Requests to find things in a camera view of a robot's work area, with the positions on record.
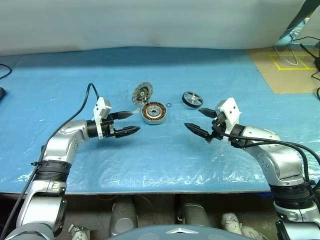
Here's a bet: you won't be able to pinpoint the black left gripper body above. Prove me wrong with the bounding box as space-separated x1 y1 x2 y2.
100 112 120 139

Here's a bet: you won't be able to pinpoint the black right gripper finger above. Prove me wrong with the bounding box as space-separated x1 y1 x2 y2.
198 107 219 119
183 122 211 141

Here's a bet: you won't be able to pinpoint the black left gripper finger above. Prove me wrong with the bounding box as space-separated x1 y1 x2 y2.
113 110 134 120
114 126 141 139

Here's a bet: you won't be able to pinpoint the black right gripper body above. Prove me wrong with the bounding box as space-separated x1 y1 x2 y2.
204 111 228 144

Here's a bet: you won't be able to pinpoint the copper wound motor stator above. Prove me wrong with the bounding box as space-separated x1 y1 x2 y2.
141 103 168 125

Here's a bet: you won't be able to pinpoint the blue plastic table cover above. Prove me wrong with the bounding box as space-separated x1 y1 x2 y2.
0 46 320 195

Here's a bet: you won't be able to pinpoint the grey rounded cylinder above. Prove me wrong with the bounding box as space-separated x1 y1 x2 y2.
109 196 138 236
179 195 219 228

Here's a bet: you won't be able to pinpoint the brown cardboard sheet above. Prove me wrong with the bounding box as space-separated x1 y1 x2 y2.
245 45 320 96

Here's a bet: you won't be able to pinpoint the white backdrop sheet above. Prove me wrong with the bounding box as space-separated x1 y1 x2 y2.
0 0 308 57

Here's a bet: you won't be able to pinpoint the white shoe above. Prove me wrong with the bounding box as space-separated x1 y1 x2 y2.
220 212 243 235
240 225 266 240
67 224 91 240

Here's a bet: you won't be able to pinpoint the grey robot torso shell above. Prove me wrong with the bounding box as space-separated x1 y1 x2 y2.
106 223 251 240

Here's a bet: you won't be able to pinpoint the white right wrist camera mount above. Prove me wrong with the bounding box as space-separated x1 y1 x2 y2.
214 97 243 145

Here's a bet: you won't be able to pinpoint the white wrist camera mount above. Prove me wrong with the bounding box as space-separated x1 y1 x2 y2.
214 97 243 145
92 96 112 140

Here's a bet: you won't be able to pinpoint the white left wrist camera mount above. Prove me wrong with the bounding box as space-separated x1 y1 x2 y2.
92 96 112 140

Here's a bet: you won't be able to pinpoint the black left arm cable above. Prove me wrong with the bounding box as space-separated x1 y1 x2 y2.
0 82 100 240

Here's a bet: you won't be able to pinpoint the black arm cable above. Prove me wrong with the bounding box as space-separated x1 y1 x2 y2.
0 82 100 240
211 119 320 191

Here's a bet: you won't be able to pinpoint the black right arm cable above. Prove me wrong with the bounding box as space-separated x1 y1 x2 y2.
211 119 320 191

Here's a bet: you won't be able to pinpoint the thin white cable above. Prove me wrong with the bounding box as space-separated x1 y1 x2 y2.
274 45 300 67

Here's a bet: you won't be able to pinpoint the black cable at table edge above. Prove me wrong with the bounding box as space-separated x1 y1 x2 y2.
0 63 13 81

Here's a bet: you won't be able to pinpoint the black floor cables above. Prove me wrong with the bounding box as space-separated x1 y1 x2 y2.
291 35 320 101

